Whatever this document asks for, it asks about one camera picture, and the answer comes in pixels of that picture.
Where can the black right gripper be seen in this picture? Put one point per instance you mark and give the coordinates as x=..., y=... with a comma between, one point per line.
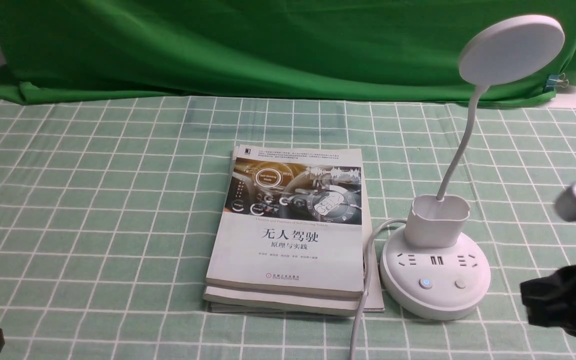
x=550, y=301

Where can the white desk lamp with sockets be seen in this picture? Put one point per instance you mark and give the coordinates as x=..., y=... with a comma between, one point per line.
x=429, y=266

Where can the green checkered tablecloth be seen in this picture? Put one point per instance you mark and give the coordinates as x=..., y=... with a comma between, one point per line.
x=108, y=212

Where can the bottom textbook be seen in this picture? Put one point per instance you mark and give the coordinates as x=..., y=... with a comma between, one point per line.
x=224, y=300

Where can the blue binder clip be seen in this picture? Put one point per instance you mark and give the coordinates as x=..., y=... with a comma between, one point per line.
x=555, y=81

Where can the top self-driving textbook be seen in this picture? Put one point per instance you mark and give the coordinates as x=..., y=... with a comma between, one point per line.
x=291, y=223

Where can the green backdrop cloth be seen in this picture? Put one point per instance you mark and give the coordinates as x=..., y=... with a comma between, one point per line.
x=356, y=50

